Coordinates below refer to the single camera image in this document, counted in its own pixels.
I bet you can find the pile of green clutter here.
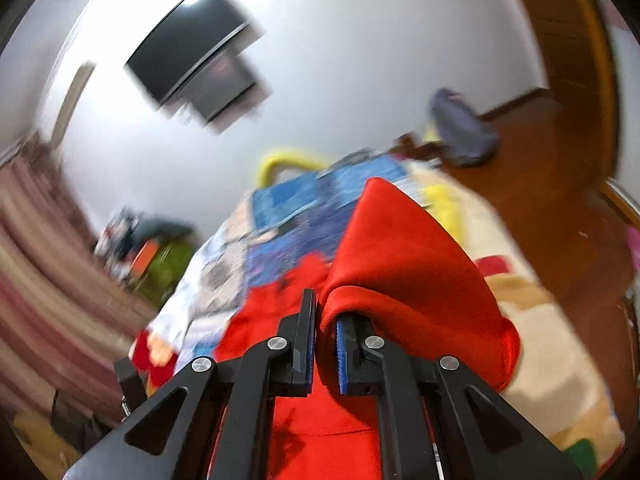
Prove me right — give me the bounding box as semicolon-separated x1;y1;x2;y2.
94;206;197;307

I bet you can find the grey-blue backpack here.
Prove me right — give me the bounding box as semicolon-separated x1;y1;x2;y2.
429;88;501;169

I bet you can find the cream printed blanket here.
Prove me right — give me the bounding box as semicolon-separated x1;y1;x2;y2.
131;159;627;479

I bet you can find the striped curtain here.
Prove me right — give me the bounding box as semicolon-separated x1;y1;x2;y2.
0;144;157;413

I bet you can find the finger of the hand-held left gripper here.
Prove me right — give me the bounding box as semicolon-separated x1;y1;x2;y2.
113;358;149;419

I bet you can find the yellow cloth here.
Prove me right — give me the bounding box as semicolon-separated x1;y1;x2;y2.
424;184;465;243

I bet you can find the red garment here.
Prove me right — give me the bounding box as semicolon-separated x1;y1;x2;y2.
207;177;522;480

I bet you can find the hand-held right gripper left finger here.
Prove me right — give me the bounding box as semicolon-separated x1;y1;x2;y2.
64;288;318;480

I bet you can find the black wall television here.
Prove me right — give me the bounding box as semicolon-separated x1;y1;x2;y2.
123;0;274;134

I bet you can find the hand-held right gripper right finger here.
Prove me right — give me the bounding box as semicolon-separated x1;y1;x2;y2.
335;314;585;480

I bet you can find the blue patchwork blanket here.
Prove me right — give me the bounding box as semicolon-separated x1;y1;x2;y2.
150;152;432;362

